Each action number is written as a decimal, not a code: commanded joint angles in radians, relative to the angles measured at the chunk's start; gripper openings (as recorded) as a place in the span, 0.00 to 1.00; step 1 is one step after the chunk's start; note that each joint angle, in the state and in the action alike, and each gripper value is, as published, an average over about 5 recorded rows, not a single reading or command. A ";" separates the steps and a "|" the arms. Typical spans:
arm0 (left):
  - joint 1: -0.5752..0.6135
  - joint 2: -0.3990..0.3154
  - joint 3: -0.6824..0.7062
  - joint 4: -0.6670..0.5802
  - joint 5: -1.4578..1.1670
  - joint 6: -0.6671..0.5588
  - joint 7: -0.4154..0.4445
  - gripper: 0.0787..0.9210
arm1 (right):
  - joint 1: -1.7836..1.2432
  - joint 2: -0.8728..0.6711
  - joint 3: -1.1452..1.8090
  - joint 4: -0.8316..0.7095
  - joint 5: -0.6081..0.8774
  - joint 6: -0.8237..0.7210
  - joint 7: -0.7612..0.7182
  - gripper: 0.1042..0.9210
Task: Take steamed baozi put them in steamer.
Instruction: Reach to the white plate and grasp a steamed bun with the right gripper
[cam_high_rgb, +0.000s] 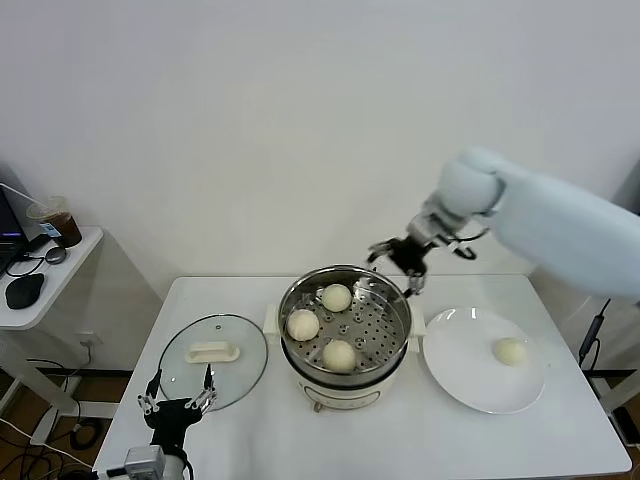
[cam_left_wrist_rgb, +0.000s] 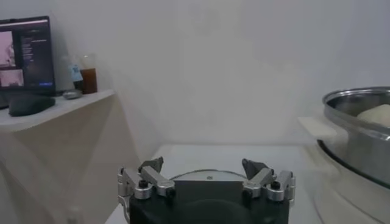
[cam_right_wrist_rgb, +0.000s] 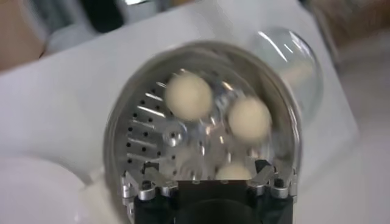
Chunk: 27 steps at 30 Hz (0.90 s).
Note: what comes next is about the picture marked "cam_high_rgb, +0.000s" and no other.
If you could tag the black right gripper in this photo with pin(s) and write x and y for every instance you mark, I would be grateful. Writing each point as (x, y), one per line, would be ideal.
(411, 255)

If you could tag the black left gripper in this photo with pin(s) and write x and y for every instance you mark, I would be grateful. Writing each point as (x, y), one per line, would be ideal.
(170, 417)

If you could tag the white steamed baozi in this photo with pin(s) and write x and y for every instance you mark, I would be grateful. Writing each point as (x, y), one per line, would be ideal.
(336, 297)
(510, 351)
(302, 325)
(339, 356)

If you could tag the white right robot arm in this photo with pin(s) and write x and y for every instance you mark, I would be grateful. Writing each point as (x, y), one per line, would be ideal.
(550, 220)

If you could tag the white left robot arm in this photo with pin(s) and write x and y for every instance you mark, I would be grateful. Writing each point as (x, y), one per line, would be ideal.
(175, 467)

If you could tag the steel perforated steamer basket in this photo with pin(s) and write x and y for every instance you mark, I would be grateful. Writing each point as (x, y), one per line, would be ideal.
(370, 330)

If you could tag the white round plate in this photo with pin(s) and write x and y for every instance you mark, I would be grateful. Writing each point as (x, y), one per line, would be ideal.
(460, 360)

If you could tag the cream electric cooker base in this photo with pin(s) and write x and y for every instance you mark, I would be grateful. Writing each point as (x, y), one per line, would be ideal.
(340, 395)

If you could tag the white side table with laptop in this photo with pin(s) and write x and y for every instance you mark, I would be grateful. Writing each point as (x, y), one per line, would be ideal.
(60, 290)

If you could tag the black computer mouse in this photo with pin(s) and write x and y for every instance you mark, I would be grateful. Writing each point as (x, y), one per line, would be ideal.
(25, 291)

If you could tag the iced coffee plastic cup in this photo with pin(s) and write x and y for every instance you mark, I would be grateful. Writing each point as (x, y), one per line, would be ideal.
(70, 232)

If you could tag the clear cup with blue label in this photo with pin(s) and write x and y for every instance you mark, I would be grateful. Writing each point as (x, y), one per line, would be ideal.
(42, 217)

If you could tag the black laptop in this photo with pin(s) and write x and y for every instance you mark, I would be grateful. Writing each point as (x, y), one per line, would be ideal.
(10, 235)

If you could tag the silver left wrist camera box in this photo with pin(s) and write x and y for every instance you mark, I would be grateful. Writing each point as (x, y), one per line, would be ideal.
(145, 460)

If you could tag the white wall socket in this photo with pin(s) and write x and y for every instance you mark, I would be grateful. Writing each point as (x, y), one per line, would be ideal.
(90, 341)

